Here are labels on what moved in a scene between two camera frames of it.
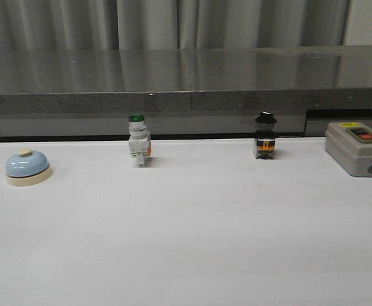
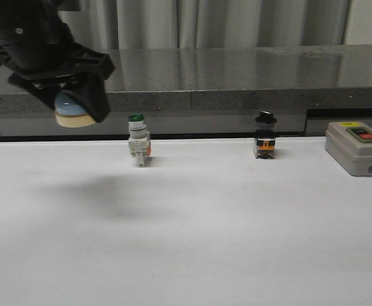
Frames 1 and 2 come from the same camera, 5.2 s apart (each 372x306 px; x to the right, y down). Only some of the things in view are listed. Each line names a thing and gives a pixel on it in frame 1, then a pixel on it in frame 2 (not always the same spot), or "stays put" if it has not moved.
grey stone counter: (325, 91) stays put
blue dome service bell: (27, 168) to (69, 113)
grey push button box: (360, 150) stays put
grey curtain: (37, 25) stays put
